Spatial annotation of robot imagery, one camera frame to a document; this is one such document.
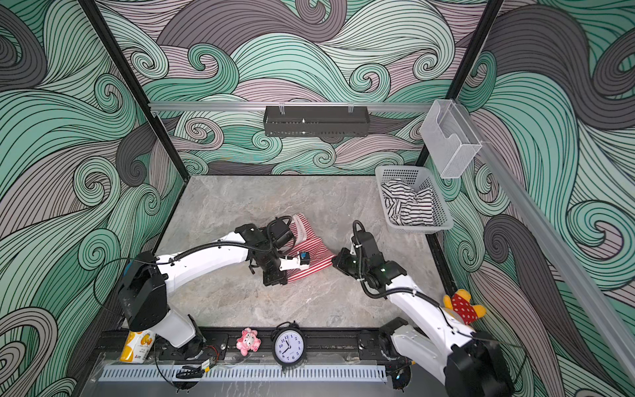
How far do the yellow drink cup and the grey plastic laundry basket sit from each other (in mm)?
873

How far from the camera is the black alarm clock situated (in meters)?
0.70

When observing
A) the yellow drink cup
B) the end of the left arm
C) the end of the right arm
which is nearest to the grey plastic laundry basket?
the end of the right arm

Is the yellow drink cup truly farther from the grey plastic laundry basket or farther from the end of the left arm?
the grey plastic laundry basket

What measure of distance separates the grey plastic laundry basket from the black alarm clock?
0.50 meters

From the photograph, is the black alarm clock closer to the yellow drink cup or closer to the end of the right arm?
the end of the right arm

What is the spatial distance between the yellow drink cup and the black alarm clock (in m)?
0.37

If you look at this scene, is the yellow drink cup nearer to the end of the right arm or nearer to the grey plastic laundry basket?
the end of the right arm

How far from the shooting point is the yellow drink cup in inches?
26.9

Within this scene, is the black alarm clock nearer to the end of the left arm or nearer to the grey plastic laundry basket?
the end of the left arm

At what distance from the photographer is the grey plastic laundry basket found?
97 cm

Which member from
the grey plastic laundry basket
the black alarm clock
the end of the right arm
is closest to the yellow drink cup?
the black alarm clock
